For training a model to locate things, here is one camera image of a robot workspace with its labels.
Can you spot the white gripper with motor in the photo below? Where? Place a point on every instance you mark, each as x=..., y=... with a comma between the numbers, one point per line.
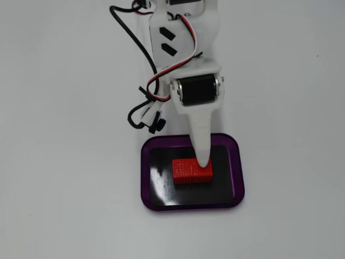
x=197, y=89

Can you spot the red studded cube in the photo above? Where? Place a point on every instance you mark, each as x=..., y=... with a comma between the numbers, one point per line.
x=186, y=171

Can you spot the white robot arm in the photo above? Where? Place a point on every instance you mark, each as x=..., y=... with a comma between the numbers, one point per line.
x=210, y=5

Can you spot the black tray mat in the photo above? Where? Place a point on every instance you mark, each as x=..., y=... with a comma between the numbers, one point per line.
x=167, y=195

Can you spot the purple metal tray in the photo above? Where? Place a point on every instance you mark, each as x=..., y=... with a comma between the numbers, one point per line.
x=147, y=194

